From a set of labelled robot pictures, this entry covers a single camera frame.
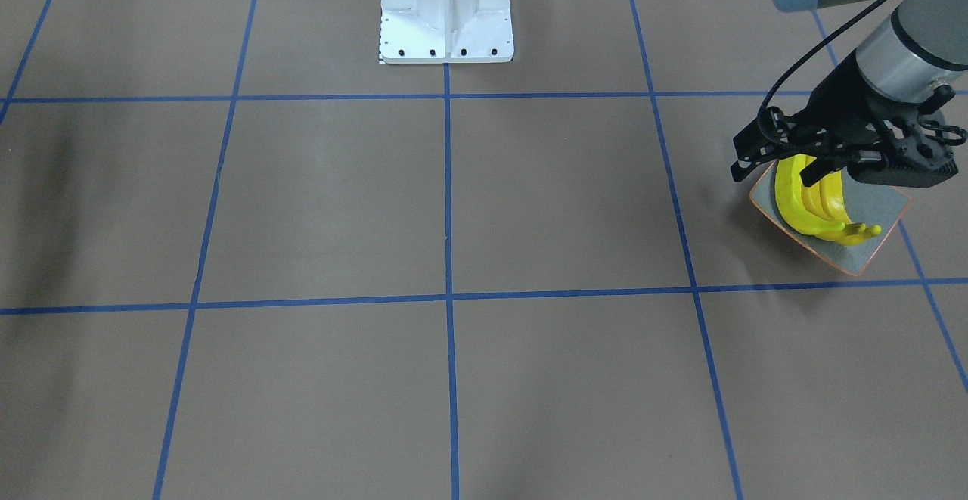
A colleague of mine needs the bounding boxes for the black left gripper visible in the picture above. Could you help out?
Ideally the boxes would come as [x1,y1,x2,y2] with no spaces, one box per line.
[796,51,961,188]

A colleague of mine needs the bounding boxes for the yellow banana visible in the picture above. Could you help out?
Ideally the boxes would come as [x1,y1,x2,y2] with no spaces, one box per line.
[801,183,841,244]
[772,154,846,237]
[818,170,883,247]

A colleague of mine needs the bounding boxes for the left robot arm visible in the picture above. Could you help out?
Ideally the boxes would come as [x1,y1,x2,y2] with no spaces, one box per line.
[764,0,966,188]

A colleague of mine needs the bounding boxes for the grey square plate orange rim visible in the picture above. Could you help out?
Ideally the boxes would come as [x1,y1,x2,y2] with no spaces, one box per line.
[748,166,911,277]

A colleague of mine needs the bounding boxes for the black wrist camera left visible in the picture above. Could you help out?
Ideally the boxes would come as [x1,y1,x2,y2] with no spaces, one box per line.
[730,106,799,182]

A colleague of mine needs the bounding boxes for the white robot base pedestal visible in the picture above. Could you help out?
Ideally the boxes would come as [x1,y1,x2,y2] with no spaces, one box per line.
[378,0,515,64]

